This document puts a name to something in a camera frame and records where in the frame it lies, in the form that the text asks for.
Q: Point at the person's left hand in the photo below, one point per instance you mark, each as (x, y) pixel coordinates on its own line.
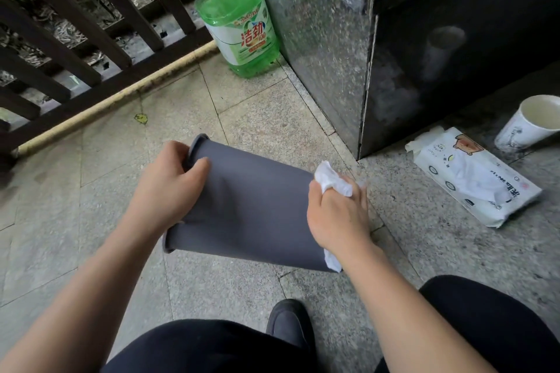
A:
(162, 198)

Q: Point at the person's right hand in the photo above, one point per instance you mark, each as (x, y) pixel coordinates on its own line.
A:
(341, 219)

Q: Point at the white wet wipe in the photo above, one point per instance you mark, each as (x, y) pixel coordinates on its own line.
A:
(330, 178)

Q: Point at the grey plastic waste bin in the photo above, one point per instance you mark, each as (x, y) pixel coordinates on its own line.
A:
(253, 211)

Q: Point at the person's left forearm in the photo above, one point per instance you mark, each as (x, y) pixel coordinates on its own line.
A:
(83, 303)

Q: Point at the person's right forearm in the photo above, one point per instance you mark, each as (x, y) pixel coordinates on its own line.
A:
(411, 320)

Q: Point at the person's black shoe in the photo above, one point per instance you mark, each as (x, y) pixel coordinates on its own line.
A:
(291, 324)

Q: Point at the white wet wipe pack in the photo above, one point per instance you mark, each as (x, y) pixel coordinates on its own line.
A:
(472, 180)

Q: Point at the person's black trousers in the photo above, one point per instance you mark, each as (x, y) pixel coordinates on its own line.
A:
(197, 348)

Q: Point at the yellow fallen leaf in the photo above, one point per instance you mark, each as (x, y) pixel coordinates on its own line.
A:
(141, 119)

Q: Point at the beige pipe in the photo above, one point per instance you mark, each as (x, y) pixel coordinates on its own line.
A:
(113, 99)

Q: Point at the dark wooden railing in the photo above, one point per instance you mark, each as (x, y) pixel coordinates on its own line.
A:
(118, 80)

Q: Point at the dark granite pillar base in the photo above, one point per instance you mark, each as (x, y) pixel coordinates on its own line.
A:
(315, 45)

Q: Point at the green detergent bottle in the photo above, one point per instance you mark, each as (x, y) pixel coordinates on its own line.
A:
(240, 31)

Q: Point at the white paper cup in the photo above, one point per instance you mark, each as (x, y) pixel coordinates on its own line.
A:
(520, 132)

